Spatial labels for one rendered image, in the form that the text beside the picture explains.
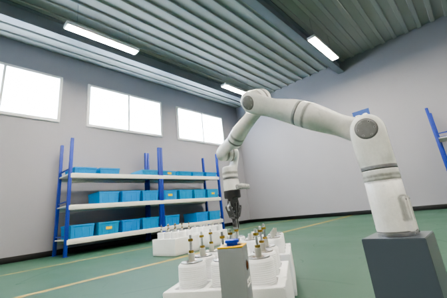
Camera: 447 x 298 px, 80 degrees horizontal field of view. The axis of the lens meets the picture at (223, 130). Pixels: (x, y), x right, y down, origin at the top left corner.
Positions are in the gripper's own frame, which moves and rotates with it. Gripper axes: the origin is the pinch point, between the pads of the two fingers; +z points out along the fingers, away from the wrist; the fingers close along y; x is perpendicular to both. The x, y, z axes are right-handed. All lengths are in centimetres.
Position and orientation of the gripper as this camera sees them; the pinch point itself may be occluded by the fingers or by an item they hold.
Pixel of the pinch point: (235, 223)
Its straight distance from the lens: 122.1
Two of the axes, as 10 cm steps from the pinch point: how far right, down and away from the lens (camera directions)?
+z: 1.1, 9.5, -3.0
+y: -4.4, -2.2, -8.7
